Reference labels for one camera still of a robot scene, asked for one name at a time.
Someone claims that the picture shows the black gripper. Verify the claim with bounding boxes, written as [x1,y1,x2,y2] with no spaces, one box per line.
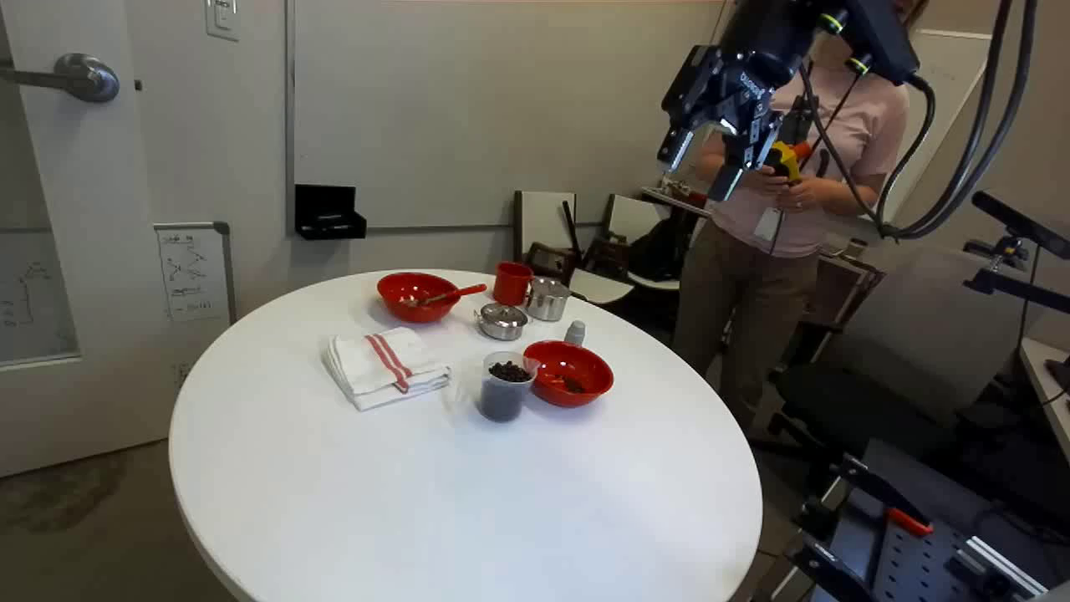
[656,43,794,212]

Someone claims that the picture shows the orange bowl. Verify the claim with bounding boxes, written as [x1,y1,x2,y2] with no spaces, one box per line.
[522,339,619,411]

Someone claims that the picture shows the red bowl with spoon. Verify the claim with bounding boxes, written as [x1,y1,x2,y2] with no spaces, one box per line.
[374,270,461,327]

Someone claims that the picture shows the black yellow hand controller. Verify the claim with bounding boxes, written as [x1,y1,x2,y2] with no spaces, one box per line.
[766,105,823,185]

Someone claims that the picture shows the person in pink shirt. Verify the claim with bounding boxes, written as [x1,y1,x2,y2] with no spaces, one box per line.
[673,0,939,428]

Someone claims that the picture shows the shiny metal cup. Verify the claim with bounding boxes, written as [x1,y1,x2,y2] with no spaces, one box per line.
[522,278,576,325]

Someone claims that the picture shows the red cup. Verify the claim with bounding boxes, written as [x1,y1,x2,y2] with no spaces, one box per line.
[491,261,537,313]

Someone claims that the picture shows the glass cup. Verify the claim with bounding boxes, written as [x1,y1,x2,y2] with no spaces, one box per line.
[477,301,531,346]

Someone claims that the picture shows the red plastic spoon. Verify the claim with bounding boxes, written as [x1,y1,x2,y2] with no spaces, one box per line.
[413,281,488,315]

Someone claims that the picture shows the black marker tray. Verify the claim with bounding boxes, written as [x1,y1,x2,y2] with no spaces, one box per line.
[289,180,372,243]

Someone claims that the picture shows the white towel red stripes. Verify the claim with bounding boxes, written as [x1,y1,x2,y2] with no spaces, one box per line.
[320,325,453,416]

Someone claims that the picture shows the small leaning whiteboard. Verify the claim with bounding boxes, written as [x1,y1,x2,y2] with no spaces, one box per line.
[151,219,238,327]

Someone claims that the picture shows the large wall whiteboard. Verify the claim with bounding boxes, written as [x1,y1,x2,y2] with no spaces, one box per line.
[280,0,730,242]

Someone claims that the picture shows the thick black cable bundle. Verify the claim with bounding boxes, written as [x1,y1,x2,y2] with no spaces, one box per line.
[876,0,1043,243]

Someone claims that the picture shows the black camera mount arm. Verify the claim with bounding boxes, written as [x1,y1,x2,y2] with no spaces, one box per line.
[961,188,1070,319]

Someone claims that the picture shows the red handled tool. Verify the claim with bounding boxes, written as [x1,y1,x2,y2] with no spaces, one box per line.
[881,507,935,542]

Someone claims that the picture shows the black metal cart frame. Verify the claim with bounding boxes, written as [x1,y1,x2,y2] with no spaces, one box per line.
[777,444,1070,602]

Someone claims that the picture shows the white light switch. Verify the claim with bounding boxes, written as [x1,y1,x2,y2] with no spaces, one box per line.
[199,0,242,48]

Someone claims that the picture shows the silver door handle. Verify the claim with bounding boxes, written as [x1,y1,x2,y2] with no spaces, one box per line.
[0,52,122,106]

